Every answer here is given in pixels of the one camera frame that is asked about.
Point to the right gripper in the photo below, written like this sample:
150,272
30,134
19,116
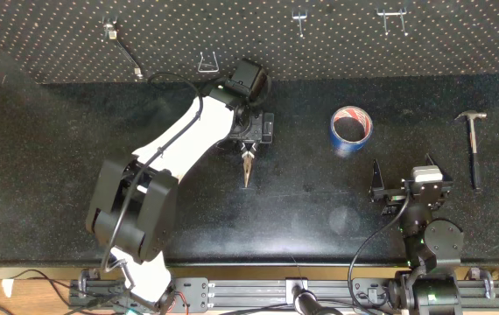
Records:
426,193

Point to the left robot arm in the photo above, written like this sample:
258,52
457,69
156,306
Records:
197,131

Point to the metal hook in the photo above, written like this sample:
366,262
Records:
391,13
208,68
300,24
106,20

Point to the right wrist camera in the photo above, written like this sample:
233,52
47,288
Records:
426,173

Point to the black pegboard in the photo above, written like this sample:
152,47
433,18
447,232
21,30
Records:
363,52

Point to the pliers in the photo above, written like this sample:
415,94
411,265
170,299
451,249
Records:
248,170

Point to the roll of blue tape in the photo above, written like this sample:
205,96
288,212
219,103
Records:
336,138

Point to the mounting rail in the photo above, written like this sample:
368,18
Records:
241,295

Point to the hammer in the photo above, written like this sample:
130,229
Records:
473,140

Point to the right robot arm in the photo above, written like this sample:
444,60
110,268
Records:
444,242

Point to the white tape scrap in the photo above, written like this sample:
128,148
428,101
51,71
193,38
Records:
8,288

